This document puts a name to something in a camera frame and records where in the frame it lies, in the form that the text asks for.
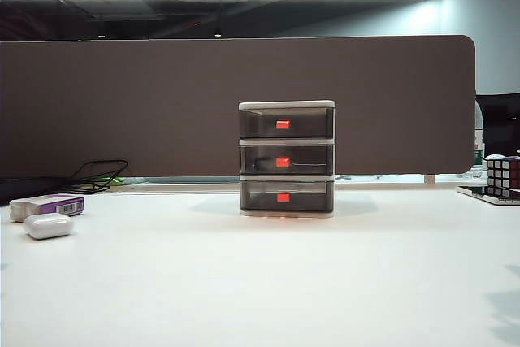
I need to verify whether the rubiks cube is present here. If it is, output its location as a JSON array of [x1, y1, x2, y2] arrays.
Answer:
[[486, 153, 520, 201]]

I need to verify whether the black monitor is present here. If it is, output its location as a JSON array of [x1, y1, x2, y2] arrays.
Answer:
[[474, 93, 520, 158]]

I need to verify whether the white earbuds case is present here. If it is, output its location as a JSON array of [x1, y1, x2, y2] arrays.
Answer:
[[22, 212, 74, 241]]

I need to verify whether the white flat tray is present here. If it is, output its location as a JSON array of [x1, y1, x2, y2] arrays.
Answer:
[[456, 184, 520, 206]]

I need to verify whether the purple white tissue pack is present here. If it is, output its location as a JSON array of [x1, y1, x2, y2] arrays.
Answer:
[[8, 193, 86, 223]]

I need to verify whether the black tangled cable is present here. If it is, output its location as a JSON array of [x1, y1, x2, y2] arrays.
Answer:
[[66, 159, 130, 194]]

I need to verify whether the clear plastic bottle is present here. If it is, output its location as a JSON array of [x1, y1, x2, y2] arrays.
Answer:
[[472, 99, 488, 180]]

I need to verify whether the white drawer cabinet frame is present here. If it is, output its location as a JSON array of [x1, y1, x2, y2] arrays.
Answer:
[[238, 99, 337, 219]]

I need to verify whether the brown desk partition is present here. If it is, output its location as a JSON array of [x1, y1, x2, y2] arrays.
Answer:
[[0, 34, 477, 179]]

